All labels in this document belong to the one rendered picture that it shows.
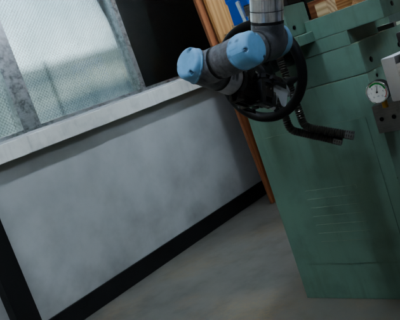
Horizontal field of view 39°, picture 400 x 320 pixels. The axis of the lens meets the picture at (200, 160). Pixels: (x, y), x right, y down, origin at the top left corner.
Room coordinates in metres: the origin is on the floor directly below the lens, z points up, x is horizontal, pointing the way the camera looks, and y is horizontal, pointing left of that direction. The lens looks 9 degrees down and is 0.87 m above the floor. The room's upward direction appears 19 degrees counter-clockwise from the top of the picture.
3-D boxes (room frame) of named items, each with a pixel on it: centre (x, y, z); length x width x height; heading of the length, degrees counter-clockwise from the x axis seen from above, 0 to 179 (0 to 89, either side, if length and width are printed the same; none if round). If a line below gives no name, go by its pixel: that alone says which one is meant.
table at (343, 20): (1.75, -0.40, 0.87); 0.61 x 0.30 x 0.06; 48
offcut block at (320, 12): (1.63, -0.49, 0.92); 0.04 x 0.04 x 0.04; 39
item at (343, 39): (1.79, -0.43, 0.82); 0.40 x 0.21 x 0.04; 48
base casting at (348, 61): (1.92, -0.55, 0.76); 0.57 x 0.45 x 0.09; 138
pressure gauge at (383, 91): (1.50, -0.52, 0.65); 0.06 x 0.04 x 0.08; 48
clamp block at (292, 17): (1.68, -0.35, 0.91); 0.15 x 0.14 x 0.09; 48
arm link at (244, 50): (1.22, -0.16, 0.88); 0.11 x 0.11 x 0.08; 45
